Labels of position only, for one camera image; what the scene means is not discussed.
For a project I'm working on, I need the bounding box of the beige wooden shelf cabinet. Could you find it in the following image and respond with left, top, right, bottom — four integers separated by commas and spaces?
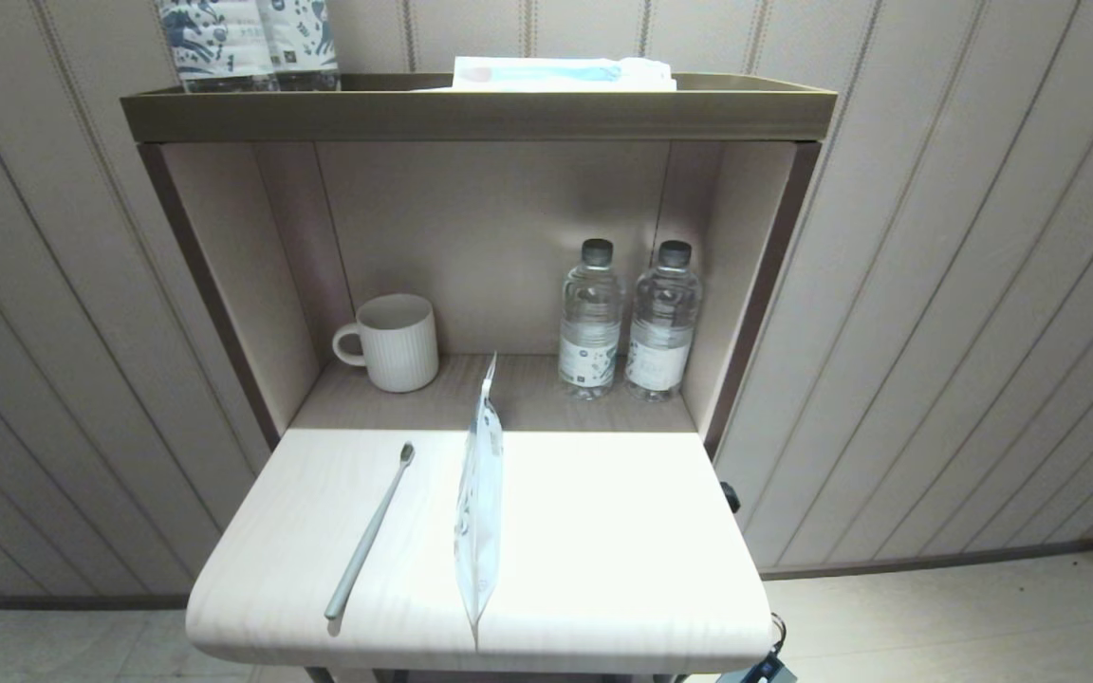
120, 72, 839, 683

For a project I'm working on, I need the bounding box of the blue white patterned package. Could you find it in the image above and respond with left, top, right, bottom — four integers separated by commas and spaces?
256, 0, 342, 92
156, 0, 278, 93

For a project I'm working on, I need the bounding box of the black device with blue label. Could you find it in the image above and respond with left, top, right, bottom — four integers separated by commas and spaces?
715, 612, 800, 683

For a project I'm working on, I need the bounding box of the clear water bottle black cap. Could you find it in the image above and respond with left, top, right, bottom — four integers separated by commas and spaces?
558, 238, 625, 401
624, 240, 705, 403

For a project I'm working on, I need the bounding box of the white blue flat packet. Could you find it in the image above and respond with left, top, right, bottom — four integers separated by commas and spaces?
433, 56, 678, 93

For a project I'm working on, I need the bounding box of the white blue-patterned plastic pouch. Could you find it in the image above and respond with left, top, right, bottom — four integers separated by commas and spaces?
454, 352, 507, 631

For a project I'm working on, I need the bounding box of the grey toothbrush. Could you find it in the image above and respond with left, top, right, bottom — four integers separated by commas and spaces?
324, 442, 416, 622

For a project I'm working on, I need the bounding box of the white ribbed ceramic mug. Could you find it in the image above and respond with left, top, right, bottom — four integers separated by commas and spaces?
332, 293, 440, 394

